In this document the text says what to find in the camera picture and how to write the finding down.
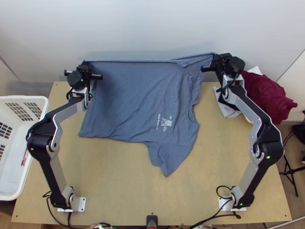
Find blue t-shirt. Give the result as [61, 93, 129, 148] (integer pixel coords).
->
[79, 51, 216, 177]

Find white garment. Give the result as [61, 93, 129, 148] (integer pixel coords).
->
[247, 66, 263, 77]
[213, 84, 247, 119]

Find black tripod stand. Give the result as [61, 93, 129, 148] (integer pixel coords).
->
[279, 152, 305, 198]

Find maroon garment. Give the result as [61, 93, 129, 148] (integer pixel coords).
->
[241, 71, 299, 125]

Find black cable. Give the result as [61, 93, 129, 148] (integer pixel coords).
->
[42, 190, 73, 229]
[190, 185, 242, 228]

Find white laundry basket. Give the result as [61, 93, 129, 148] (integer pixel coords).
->
[0, 96, 50, 202]

